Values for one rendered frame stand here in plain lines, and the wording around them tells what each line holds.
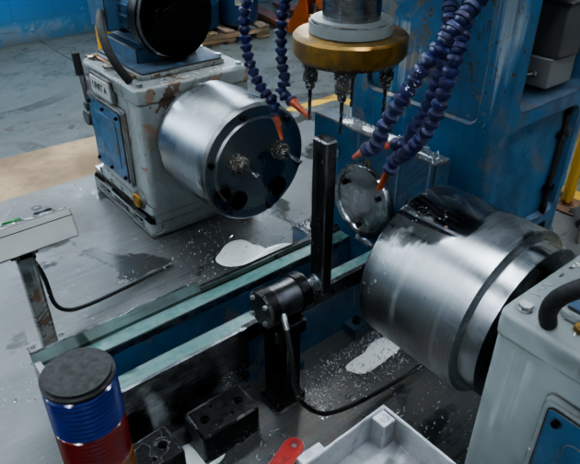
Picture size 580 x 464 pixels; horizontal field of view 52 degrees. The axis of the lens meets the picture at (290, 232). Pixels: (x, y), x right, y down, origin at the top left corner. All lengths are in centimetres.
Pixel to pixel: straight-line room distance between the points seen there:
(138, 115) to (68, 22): 532
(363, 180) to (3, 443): 74
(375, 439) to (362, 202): 63
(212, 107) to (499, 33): 53
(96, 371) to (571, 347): 45
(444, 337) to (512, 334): 12
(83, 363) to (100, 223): 102
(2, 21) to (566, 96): 571
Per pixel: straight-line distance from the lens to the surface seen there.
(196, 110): 120
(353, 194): 114
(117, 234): 147
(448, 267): 77
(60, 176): 331
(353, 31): 91
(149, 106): 130
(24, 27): 648
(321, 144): 79
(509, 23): 101
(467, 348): 78
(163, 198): 139
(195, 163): 115
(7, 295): 136
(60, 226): 103
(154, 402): 94
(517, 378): 72
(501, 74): 103
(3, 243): 102
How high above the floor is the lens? 157
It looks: 33 degrees down
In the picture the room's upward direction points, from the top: straight up
